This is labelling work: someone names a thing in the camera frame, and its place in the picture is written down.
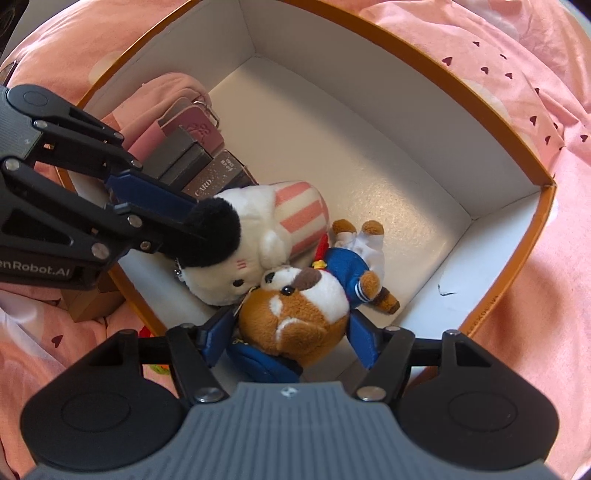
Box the white plush with striped hat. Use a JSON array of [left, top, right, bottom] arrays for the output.
[[177, 181, 331, 306]]

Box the brown and white dog plush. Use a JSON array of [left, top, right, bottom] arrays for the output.
[[230, 219, 401, 383]]

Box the gold small box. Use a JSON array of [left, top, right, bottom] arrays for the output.
[[61, 272, 126, 324]]

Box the pink printed duvet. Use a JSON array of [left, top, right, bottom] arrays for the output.
[[0, 0, 591, 480]]

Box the brown card box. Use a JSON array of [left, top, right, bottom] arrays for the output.
[[181, 150, 259, 202]]

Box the dark grey small box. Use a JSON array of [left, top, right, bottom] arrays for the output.
[[142, 126, 216, 186]]

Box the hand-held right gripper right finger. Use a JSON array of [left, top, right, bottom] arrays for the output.
[[346, 311, 493, 403]]

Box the pink fabric pouch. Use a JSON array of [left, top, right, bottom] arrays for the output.
[[105, 71, 209, 160]]

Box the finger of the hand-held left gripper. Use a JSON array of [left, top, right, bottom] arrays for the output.
[[6, 84, 200, 223], [0, 157, 209, 260]]

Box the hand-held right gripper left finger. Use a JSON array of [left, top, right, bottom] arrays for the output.
[[90, 308, 239, 403]]

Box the orange cardboard box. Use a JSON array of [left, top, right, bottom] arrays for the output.
[[55, 0, 558, 384]]

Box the pink wallet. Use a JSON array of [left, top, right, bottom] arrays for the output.
[[156, 96, 225, 157]]

